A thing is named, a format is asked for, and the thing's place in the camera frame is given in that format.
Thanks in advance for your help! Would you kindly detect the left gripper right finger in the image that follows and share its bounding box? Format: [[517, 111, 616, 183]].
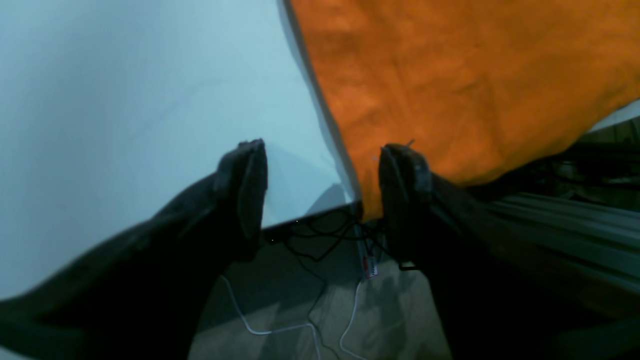
[[378, 144, 639, 360]]

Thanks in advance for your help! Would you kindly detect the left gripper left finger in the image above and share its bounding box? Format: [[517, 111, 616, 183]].
[[0, 139, 268, 360]]

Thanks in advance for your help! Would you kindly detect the orange t-shirt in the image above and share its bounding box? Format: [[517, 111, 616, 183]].
[[291, 0, 640, 221]]

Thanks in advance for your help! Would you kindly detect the white floor cable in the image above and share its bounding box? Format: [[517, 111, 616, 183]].
[[220, 275, 371, 360]]

